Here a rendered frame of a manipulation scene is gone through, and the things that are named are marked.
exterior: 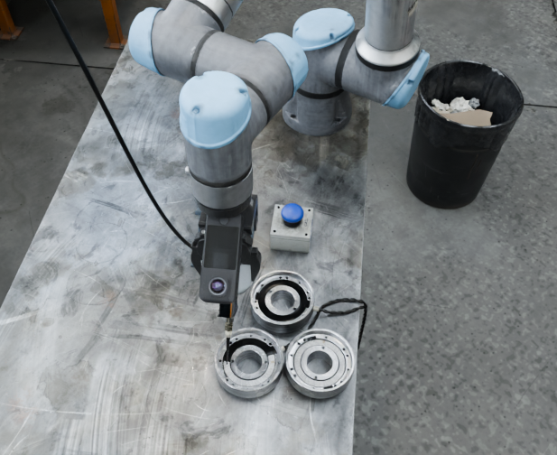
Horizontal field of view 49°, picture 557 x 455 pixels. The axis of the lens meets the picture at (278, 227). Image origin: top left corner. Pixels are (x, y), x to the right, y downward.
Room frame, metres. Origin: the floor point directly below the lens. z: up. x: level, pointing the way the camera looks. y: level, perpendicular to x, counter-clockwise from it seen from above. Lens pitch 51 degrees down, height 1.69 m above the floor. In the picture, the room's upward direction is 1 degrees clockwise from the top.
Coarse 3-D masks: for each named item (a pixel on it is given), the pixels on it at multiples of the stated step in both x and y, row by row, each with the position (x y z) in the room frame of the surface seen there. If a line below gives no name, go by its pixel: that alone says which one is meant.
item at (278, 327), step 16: (272, 272) 0.58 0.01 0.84; (288, 272) 0.58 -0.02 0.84; (256, 288) 0.56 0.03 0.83; (272, 288) 0.56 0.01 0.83; (288, 288) 0.56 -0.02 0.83; (304, 288) 0.56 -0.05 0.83; (256, 304) 0.53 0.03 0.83; (256, 320) 0.51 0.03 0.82; (272, 320) 0.50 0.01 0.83; (304, 320) 0.50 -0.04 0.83
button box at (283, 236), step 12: (276, 204) 0.73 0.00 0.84; (276, 216) 0.70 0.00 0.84; (312, 216) 0.72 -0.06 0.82; (276, 228) 0.67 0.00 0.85; (288, 228) 0.67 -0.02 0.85; (300, 228) 0.67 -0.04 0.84; (276, 240) 0.66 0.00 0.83; (288, 240) 0.66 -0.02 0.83; (300, 240) 0.66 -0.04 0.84; (300, 252) 0.66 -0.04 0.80
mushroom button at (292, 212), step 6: (288, 204) 0.71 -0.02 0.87; (294, 204) 0.71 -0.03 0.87; (282, 210) 0.69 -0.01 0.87; (288, 210) 0.69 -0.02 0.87; (294, 210) 0.69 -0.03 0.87; (300, 210) 0.69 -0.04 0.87; (282, 216) 0.68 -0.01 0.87; (288, 216) 0.68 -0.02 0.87; (294, 216) 0.68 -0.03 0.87; (300, 216) 0.68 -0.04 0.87; (294, 222) 0.67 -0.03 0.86
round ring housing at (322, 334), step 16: (304, 336) 0.47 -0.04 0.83; (320, 336) 0.47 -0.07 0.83; (336, 336) 0.47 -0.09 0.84; (288, 352) 0.44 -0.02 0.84; (304, 352) 0.44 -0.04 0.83; (320, 352) 0.45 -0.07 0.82; (352, 352) 0.44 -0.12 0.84; (288, 368) 0.41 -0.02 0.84; (304, 368) 0.42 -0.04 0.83; (336, 368) 0.42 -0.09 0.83; (352, 368) 0.41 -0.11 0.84; (304, 384) 0.39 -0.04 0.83; (336, 384) 0.39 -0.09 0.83
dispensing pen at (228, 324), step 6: (222, 306) 0.46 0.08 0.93; (228, 306) 0.46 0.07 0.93; (222, 312) 0.46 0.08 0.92; (228, 312) 0.46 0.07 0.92; (228, 318) 0.46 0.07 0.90; (228, 324) 0.46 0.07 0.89; (228, 330) 0.45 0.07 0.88; (228, 336) 0.45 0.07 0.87; (228, 342) 0.44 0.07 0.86; (228, 348) 0.44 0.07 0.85
